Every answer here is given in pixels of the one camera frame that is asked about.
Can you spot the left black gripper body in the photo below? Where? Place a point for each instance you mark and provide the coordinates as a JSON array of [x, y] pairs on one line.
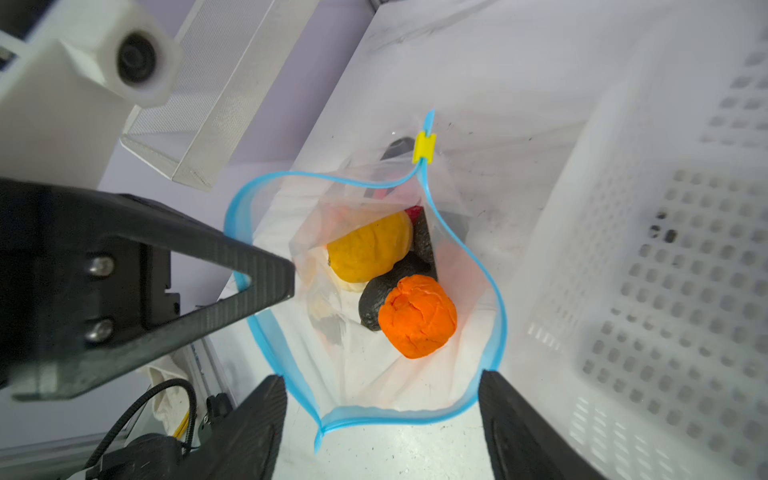
[[85, 285]]

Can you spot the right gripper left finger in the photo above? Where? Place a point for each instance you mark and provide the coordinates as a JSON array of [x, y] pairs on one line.
[[245, 445]]

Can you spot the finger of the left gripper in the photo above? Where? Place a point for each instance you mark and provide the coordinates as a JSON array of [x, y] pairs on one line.
[[269, 280]]

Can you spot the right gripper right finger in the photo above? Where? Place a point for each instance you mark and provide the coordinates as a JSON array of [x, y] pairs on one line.
[[520, 443]]

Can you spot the yellow toy mango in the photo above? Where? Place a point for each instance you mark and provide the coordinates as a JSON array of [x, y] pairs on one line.
[[372, 250]]

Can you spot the clear zip top bag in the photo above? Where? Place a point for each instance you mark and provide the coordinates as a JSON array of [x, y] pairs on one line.
[[343, 374]]

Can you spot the black round toy fruit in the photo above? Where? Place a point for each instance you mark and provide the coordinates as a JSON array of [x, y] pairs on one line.
[[375, 293]]

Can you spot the white plastic basket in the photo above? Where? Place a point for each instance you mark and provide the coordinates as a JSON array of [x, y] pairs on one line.
[[638, 316]]

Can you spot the dark toy avocado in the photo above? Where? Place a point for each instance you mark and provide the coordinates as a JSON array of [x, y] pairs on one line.
[[422, 244]]

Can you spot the pink toy dragon fruit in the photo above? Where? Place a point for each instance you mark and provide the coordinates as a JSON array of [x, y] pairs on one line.
[[414, 213]]

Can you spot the dark purple toy eggplant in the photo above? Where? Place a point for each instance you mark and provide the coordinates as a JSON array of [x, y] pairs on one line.
[[398, 148]]

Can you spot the white cloth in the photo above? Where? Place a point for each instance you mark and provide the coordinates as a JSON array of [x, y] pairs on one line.
[[171, 406]]

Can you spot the white two-tier mesh shelf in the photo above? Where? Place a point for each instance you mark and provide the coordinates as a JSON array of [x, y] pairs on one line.
[[233, 52]]

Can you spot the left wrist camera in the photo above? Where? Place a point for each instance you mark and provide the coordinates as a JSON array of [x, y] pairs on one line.
[[71, 73]]

